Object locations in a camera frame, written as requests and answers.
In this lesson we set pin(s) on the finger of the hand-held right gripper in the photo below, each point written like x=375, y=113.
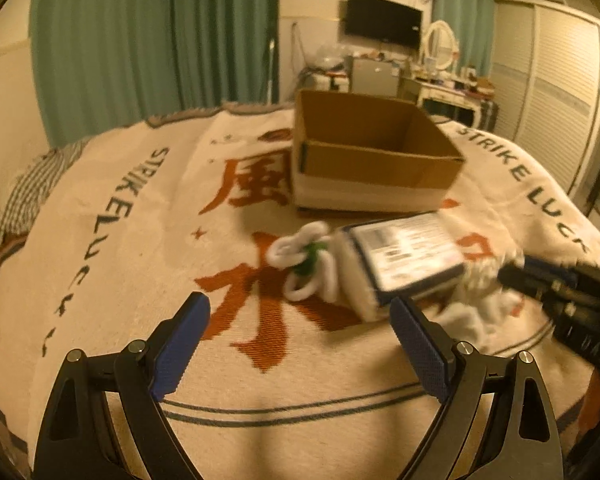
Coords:
x=525, y=281
x=550, y=266

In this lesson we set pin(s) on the white oval vanity mirror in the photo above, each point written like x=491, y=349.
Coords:
x=440, y=45

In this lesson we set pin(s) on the white louvered wardrobe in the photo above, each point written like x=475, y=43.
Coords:
x=550, y=80

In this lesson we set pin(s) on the wide green curtain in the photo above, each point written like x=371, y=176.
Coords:
x=130, y=45

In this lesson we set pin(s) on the white towel packet blue label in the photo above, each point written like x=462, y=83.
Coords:
x=405, y=255

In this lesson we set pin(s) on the cream printed blanket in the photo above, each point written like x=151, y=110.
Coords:
x=130, y=240

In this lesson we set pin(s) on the checkered bed sheet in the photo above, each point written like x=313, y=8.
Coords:
x=20, y=190

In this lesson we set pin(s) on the white dressing table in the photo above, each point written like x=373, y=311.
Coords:
x=442, y=94

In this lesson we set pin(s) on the white fluffy cloth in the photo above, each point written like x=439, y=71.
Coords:
x=480, y=300

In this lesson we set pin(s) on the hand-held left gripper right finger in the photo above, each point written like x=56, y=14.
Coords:
x=422, y=355

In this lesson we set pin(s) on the brown cardboard box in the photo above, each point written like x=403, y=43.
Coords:
x=375, y=160

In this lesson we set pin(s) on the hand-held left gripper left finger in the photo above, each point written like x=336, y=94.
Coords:
x=179, y=347

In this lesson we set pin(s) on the white green plush flower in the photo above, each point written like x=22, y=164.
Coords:
x=302, y=255

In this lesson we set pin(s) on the black wall television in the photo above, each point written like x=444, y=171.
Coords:
x=380, y=21

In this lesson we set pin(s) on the narrow green curtain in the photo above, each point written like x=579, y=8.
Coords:
x=462, y=5

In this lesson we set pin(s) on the clear plastic bag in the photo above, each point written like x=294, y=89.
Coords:
x=326, y=55

